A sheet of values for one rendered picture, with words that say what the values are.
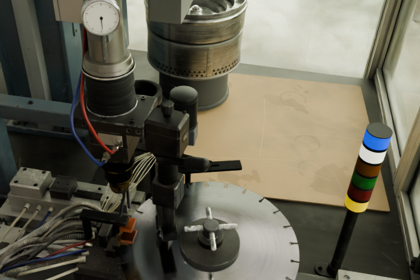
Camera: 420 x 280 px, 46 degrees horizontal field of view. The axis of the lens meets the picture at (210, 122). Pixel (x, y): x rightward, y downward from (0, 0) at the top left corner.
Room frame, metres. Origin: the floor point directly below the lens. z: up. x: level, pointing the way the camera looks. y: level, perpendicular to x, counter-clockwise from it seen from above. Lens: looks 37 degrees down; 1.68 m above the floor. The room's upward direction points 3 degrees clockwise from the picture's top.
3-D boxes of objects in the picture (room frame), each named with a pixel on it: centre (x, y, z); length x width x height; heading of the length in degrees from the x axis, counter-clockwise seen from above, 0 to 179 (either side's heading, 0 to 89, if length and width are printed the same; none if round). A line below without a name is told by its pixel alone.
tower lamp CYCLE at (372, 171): (0.69, -0.30, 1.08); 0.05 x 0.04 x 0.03; 172
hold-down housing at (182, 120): (0.57, 0.06, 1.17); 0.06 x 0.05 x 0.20; 73
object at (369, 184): (0.69, -0.30, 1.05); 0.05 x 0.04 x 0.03; 172
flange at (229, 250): (0.59, -0.01, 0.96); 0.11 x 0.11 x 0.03
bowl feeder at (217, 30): (1.37, 0.06, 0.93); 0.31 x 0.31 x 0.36
